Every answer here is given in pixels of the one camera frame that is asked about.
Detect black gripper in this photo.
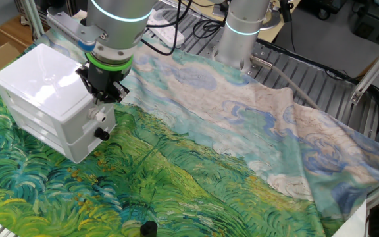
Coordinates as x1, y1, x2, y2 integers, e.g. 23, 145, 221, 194
76, 64, 132, 104

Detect white plastic drawer cabinet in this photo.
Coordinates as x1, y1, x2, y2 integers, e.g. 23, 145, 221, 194
0, 43, 117, 165

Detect painted landscape cloth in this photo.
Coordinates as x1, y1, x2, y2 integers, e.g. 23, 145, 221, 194
0, 9, 379, 237

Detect small black cylinder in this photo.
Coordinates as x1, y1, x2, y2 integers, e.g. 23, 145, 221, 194
139, 221, 159, 237

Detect white fabric sheet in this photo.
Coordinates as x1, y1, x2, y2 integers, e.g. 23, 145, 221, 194
332, 199, 370, 237

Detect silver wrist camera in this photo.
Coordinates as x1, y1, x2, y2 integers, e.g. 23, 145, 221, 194
46, 6, 108, 53

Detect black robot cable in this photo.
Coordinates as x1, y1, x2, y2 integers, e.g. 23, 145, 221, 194
139, 0, 232, 57

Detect grey hose with metal plug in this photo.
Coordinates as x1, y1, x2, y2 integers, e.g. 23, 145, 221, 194
250, 55, 321, 110

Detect black clamp handle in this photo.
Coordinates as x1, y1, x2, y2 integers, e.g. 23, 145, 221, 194
278, 0, 293, 24

